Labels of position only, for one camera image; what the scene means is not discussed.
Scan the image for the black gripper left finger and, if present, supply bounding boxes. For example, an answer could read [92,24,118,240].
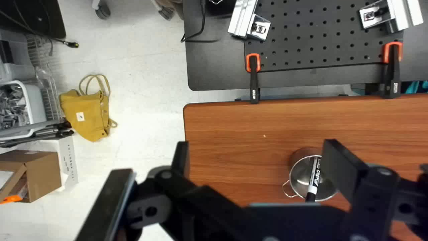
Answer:
[74,168,137,241]

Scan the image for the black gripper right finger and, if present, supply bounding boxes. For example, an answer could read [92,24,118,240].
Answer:
[320,138,371,212]

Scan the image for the black white marker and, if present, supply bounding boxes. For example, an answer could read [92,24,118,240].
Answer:
[304,156,323,204]

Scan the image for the stainless steel pot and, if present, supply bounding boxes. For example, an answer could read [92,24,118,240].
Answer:
[280,146,340,205]

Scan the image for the white paper box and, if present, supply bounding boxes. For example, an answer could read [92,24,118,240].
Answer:
[38,135,80,192]

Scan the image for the small brown cardboard box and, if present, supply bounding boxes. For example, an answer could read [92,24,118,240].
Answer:
[0,149,62,205]

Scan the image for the yellow cloth bag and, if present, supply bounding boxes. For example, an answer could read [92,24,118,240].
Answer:
[58,73,118,143]

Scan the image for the orange black bar clamp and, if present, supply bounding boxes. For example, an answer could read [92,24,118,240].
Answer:
[244,52,263,105]
[379,40,403,99]

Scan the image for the white paper shredder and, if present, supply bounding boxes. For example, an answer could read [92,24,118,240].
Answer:
[0,79,64,141]

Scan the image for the black perforated breadboard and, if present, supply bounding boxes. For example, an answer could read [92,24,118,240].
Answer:
[242,0,405,73]

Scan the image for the black monitor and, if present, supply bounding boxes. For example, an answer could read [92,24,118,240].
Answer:
[0,0,68,40]

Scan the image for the metal rail bracket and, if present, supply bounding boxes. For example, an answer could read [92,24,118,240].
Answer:
[358,0,393,31]
[246,12,272,43]

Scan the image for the aluminium extrusion rail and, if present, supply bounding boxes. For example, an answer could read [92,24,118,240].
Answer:
[227,0,259,39]
[386,0,425,30]

